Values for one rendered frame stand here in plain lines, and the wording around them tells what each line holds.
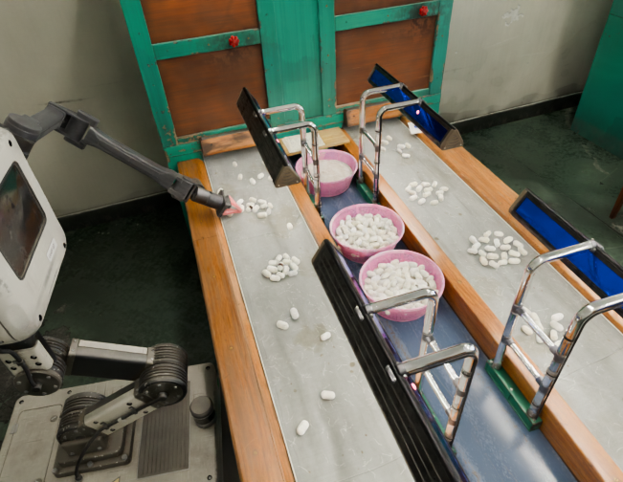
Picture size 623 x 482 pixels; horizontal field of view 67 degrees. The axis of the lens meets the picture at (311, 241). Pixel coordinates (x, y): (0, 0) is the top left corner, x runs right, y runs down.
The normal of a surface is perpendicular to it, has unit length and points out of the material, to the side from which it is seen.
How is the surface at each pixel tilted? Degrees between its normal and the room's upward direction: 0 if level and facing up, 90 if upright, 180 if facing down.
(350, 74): 90
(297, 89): 90
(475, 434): 0
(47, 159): 90
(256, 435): 0
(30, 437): 0
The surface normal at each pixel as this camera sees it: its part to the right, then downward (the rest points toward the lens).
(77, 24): 0.34, 0.60
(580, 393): -0.06, -0.75
